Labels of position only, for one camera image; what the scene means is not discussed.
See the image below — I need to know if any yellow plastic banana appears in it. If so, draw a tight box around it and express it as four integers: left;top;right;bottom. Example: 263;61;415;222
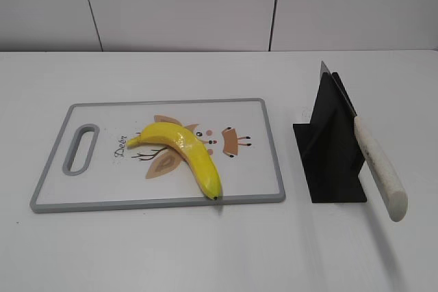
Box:
126;122;222;200

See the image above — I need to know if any white-handled cleaver knife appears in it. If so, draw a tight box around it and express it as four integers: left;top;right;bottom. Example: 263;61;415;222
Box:
320;62;408;222

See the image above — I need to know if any white grey-rimmed cutting board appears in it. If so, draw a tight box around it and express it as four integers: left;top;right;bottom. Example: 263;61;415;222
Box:
29;98;285;213

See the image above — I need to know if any black knife stand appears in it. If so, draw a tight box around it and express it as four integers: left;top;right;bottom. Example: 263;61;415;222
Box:
293;71;367;203

